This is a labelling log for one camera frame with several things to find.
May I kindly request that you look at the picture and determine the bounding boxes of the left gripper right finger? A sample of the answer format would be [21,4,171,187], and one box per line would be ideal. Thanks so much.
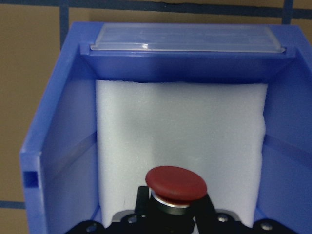
[192,194,216,234]

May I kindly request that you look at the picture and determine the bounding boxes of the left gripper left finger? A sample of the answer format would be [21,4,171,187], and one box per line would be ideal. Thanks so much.
[135,186,149,217]

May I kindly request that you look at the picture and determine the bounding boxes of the red mushroom push button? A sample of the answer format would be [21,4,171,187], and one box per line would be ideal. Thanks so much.
[145,166,207,215]

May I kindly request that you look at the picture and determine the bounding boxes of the white foam pad source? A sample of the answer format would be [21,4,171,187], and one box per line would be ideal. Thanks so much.
[96,80,267,226]

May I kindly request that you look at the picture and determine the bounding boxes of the blue source bin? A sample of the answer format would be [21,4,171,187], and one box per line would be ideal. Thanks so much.
[20,22,312,234]

